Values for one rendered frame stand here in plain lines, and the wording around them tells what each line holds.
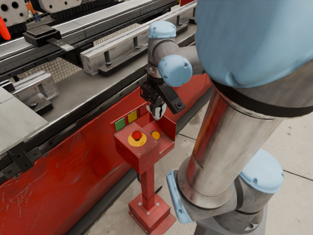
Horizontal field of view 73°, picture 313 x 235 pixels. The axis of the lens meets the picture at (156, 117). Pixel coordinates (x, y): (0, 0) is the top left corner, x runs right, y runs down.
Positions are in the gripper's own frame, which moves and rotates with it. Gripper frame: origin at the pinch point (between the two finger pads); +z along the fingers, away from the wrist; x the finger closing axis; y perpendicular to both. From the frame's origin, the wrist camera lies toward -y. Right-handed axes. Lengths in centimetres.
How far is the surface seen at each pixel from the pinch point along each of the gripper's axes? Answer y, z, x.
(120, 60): 36.6, -3.6, -9.6
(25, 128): 10.9, -15.4, 39.6
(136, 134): 1.6, 2.9, 9.9
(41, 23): 82, -9, 6
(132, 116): 9.8, 3.6, 5.0
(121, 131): 8.6, 6.5, 11.8
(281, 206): -62, 79, -61
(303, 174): -63, 79, -97
